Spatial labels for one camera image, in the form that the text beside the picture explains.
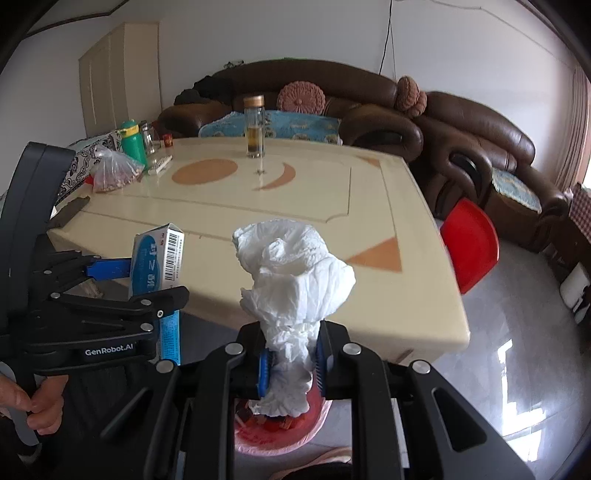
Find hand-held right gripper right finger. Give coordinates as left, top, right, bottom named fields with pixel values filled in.
left=314, top=318, right=536, bottom=480

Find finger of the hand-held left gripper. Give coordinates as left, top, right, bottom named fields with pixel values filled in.
left=33, top=253, right=134, bottom=292
left=47, top=285, right=191, bottom=334

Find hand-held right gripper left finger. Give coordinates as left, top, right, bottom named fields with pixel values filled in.
left=99, top=320, right=278, bottom=480

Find blue and white carton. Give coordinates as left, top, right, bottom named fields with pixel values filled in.
left=128, top=223, right=185, bottom=367

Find bin with pink liner bag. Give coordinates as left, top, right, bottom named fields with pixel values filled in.
left=233, top=383, right=332, bottom=456

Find white tissue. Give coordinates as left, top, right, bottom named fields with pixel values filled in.
left=232, top=219, right=357, bottom=416

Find person's left hand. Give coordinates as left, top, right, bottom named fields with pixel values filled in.
left=0, top=369, right=68, bottom=437

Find person's dark trousers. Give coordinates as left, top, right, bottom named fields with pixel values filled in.
left=18, top=369, right=195, bottom=480

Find beige slipper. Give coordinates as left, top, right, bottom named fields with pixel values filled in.
left=318, top=446, right=355, bottom=463

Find clear bag of nuts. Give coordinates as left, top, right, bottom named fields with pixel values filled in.
left=91, top=145, right=145, bottom=193

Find black and white patterned cloth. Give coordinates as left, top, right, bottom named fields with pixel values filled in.
left=54, top=129, right=123, bottom=205

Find green plastic bottle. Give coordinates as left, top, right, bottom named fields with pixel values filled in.
left=119, top=119, right=148, bottom=170

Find small glass jar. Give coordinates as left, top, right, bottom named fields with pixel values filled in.
left=140, top=121, right=157, bottom=155

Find cream dining table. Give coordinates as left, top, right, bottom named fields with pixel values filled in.
left=46, top=136, right=472, bottom=363

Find cream wooden cabinet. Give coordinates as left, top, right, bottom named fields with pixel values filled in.
left=78, top=22, right=162, bottom=140

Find red plastic stool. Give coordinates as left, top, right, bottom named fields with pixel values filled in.
left=440, top=198, right=501, bottom=296

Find glass bottle with gold cap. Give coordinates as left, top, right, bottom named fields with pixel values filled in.
left=243, top=95, right=266, bottom=160

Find dark clothes heap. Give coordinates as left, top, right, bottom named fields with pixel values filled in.
left=174, top=76, right=232, bottom=105

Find blue patterned sofa cover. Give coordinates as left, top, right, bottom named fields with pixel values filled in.
left=198, top=110, right=345, bottom=147

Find pink round knitted cushion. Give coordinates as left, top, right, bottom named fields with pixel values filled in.
left=277, top=82, right=327, bottom=114
left=394, top=75, right=428, bottom=116

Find blue patterned seat pad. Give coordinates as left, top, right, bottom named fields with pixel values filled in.
left=490, top=167, right=542, bottom=214

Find brown leather sofa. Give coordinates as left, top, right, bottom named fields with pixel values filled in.
left=157, top=59, right=424, bottom=163

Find brown leather armchair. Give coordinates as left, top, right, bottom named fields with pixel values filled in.
left=410, top=91, right=572, bottom=253

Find red checkered cloth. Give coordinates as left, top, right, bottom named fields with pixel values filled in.
left=568, top=184, right=591, bottom=241

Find pale pink curtain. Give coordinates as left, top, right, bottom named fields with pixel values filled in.
left=551, top=65, right=591, bottom=191

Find hanging black cable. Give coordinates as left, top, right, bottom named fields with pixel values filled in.
left=378, top=0, right=399, bottom=80

